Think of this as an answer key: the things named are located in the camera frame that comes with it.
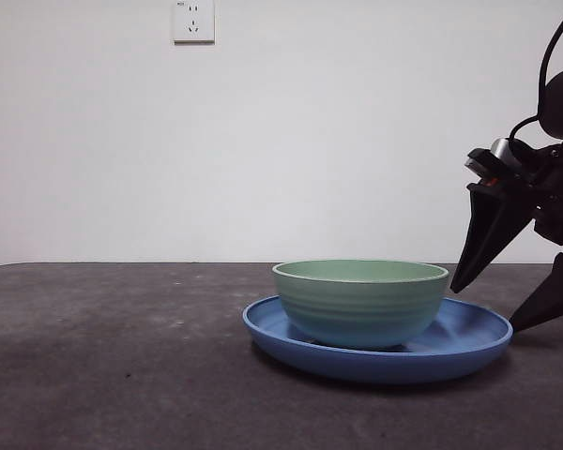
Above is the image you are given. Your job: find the green bowl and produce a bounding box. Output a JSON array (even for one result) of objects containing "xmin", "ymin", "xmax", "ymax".
[{"xmin": 271, "ymin": 259, "xmax": 450, "ymax": 351}]

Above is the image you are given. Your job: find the blue plate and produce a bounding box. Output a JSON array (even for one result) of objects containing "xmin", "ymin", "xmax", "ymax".
[{"xmin": 242, "ymin": 294, "xmax": 515, "ymax": 384}]

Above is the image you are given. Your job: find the right wrist grey camera box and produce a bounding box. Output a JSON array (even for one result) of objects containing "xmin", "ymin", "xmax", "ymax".
[{"xmin": 464, "ymin": 137, "xmax": 515, "ymax": 182}]

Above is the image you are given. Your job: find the black cable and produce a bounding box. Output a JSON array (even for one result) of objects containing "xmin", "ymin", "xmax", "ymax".
[{"xmin": 507, "ymin": 0, "xmax": 563, "ymax": 142}]

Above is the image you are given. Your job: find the white wall socket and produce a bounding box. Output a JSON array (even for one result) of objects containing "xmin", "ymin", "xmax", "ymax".
[{"xmin": 172, "ymin": 0, "xmax": 216, "ymax": 47}]

